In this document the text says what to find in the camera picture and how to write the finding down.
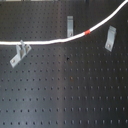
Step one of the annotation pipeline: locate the white cable with red mark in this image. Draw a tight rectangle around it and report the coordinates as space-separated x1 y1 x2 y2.
0 1 128 46

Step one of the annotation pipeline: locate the black perforated breadboard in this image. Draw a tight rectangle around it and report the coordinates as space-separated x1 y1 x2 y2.
0 0 128 128

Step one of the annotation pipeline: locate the left grey metal clip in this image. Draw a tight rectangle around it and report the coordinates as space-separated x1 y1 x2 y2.
10 41 31 67

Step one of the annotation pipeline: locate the grey metal clip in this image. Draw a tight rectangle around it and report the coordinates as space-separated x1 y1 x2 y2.
10 41 31 67
105 26 116 51
67 16 73 37

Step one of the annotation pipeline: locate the middle grey metal clip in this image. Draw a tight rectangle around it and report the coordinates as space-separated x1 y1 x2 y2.
67 16 73 37

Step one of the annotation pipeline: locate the right grey metal clip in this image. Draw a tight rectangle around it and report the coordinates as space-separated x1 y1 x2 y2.
105 26 116 51

